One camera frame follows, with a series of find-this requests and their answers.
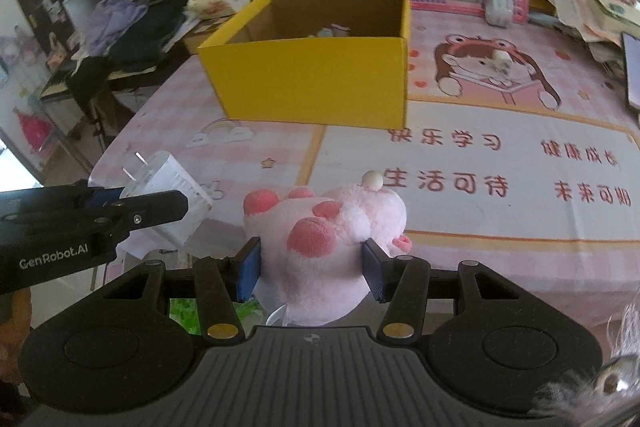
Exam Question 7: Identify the white power adapter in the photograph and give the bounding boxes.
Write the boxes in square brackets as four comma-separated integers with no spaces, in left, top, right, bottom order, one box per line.
[120,150,214,247]

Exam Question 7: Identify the pink plush toy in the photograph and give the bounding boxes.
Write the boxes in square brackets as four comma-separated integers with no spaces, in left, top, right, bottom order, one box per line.
[243,171,412,326]

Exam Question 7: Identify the white tape roll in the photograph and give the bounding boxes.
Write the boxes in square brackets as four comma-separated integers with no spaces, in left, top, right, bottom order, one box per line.
[483,0,515,28]

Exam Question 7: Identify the small white red box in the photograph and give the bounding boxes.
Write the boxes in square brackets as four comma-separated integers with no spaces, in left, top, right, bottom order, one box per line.
[491,49,515,78]

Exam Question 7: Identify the grey toy car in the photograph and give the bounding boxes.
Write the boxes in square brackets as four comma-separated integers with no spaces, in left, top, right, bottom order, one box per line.
[314,24,350,38]

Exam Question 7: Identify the pink cartoon tablecloth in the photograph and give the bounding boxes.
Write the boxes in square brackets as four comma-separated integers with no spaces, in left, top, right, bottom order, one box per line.
[91,12,639,324]

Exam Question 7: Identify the pile of dark clothes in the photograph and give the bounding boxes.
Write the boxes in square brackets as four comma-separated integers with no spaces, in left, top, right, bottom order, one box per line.
[66,0,189,113]

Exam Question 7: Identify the yellow cardboard box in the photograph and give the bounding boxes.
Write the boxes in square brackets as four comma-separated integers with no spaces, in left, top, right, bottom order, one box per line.
[198,0,410,129]

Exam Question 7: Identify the black smartphone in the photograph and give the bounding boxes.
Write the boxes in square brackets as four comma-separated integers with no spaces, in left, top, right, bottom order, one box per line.
[622,32,640,112]

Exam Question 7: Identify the pile of papers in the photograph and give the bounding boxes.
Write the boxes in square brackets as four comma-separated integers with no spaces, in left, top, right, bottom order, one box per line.
[551,0,639,48]

